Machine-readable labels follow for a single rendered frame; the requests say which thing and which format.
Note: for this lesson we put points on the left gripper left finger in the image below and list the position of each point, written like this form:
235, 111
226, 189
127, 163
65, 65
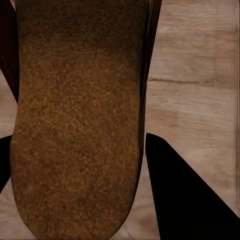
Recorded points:
5, 172

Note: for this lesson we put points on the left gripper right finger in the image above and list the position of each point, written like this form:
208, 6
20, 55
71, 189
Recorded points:
186, 207

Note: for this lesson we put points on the sandal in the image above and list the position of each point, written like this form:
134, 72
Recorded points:
78, 70

